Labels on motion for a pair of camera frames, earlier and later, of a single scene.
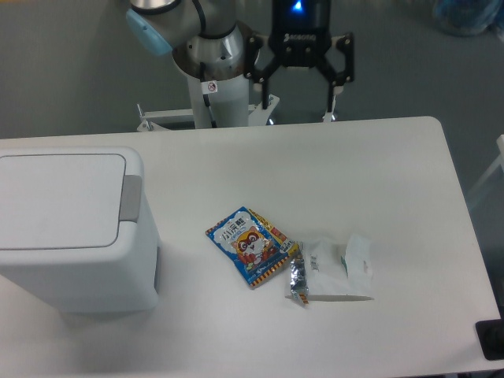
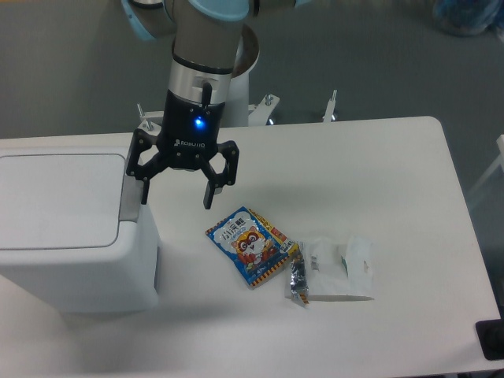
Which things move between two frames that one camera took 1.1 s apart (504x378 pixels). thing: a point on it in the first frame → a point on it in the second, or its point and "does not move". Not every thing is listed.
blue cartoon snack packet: (258, 248) does not move
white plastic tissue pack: (334, 268) does not move
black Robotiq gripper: (300, 35) → (189, 134)
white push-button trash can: (75, 227) does not move
